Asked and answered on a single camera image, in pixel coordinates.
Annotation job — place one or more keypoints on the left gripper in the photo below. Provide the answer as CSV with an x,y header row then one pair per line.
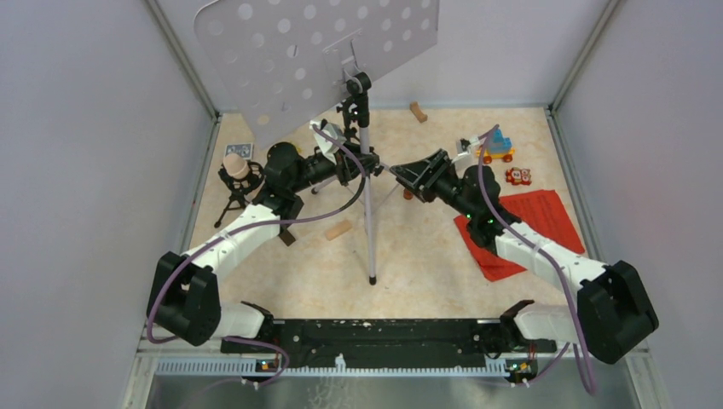
x,y
347,168

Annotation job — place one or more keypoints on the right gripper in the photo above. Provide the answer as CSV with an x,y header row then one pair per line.
x,y
422,176

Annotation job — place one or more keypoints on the silver music stand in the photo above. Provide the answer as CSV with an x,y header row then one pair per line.
x,y
287,63

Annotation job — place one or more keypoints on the toy microphone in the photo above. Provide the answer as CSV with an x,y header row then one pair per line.
x,y
243,178

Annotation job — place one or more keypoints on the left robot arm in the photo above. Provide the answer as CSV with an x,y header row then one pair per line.
x,y
185,299

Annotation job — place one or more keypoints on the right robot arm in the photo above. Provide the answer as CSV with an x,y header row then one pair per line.
x,y
608,311

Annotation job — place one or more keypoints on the lying wooden block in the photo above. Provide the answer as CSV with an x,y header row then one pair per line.
x,y
338,229

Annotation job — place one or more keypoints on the upright wooden block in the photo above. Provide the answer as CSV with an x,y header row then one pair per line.
x,y
418,113

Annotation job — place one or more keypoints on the yellow toy car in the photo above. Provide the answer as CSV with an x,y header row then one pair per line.
x,y
500,148

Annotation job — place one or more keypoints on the red owl toy block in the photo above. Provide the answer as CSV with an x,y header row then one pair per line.
x,y
518,176

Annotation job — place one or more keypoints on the dark brown block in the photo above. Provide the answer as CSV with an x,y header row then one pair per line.
x,y
287,237

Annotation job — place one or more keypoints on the blue playing card box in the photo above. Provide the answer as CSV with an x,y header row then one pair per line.
x,y
245,150

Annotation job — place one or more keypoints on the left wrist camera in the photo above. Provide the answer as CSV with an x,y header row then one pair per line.
x,y
327,136

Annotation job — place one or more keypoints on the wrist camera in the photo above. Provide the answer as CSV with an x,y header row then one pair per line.
x,y
466,150
327,136

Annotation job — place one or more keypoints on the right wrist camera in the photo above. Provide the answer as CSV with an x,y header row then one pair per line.
x,y
466,150

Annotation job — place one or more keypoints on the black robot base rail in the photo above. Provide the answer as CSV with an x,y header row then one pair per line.
x,y
400,343

